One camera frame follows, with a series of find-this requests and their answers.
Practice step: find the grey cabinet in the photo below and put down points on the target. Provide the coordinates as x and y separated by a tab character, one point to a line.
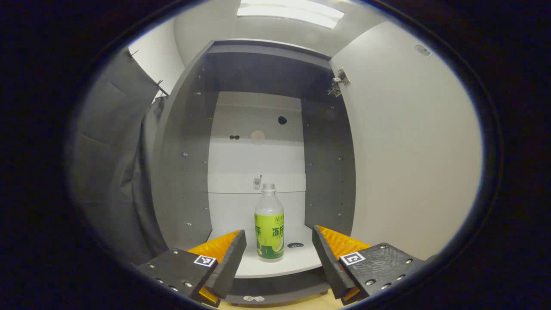
189	172

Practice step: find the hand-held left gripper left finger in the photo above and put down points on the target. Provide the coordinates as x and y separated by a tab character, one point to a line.
228	267

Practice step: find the metal door hinge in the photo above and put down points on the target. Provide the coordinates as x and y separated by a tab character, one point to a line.
339	82

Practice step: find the green label plastic bottle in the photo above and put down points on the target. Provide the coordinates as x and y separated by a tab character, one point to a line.
269	228

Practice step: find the black backdrop cloth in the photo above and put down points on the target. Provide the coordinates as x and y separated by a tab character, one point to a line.
112	185

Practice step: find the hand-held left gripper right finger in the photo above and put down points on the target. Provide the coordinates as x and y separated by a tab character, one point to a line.
329	267

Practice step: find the ceiling light panel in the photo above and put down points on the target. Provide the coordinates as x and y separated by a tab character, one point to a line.
290	12

